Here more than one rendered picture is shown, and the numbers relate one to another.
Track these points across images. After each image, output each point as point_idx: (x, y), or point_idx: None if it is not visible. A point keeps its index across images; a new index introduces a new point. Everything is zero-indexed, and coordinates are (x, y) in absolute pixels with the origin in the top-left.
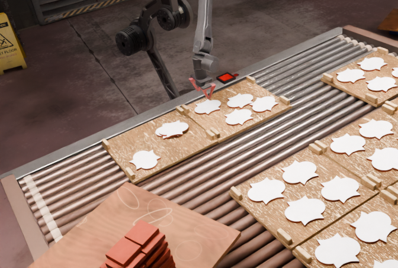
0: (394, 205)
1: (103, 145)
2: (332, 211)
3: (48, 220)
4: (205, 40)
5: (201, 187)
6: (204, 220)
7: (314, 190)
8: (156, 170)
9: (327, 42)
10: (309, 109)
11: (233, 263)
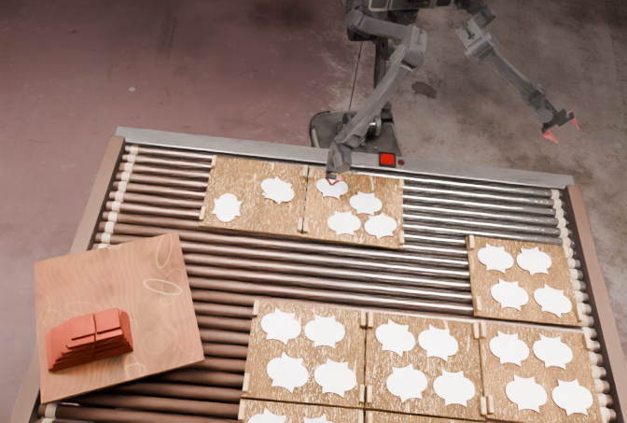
0: None
1: None
2: (306, 392)
3: (114, 209)
4: (352, 136)
5: (243, 274)
6: (191, 324)
7: (316, 359)
8: (225, 227)
9: (533, 190)
10: (418, 263)
11: (197, 368)
